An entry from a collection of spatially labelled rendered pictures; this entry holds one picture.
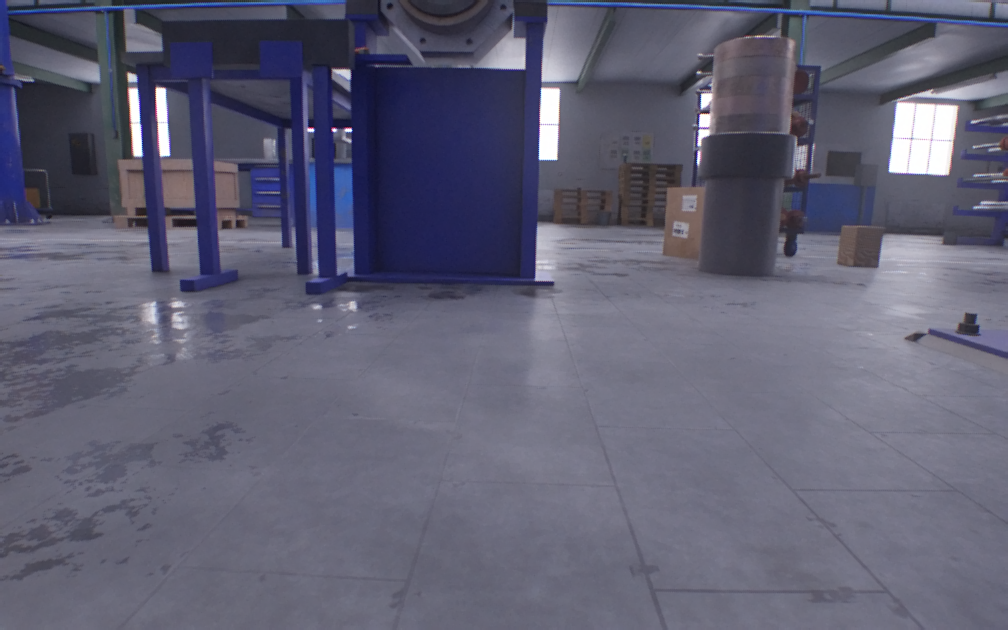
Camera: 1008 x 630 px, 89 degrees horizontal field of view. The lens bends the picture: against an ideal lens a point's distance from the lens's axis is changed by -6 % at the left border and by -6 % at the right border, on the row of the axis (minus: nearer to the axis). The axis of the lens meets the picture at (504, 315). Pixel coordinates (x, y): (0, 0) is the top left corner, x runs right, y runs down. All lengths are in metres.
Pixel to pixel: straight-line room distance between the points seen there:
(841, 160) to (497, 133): 12.21
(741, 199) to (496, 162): 1.19
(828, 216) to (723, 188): 11.09
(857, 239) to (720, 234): 1.27
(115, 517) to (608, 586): 0.44
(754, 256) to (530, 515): 2.37
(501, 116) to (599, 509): 1.86
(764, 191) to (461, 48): 1.51
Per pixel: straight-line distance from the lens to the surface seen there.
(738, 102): 2.82
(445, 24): 2.09
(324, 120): 1.95
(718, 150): 2.79
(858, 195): 14.16
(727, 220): 2.78
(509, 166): 2.22
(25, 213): 9.46
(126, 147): 10.14
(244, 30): 2.09
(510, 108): 2.25
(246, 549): 0.53
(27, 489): 0.72
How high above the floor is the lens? 0.28
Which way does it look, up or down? 11 degrees down
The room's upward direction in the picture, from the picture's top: 1 degrees clockwise
